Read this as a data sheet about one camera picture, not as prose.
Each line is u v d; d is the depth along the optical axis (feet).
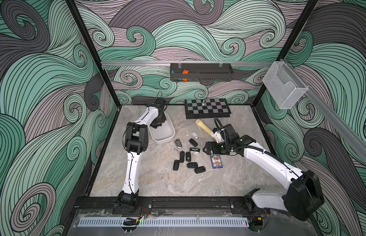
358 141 1.70
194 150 3.03
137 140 2.04
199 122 3.42
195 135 3.30
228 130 2.08
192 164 2.86
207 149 2.39
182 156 2.95
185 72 2.86
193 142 3.17
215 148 2.34
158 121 3.09
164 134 3.32
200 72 3.09
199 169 2.78
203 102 3.76
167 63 3.09
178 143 3.14
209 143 2.39
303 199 1.28
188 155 3.02
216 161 2.88
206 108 3.73
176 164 2.84
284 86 2.56
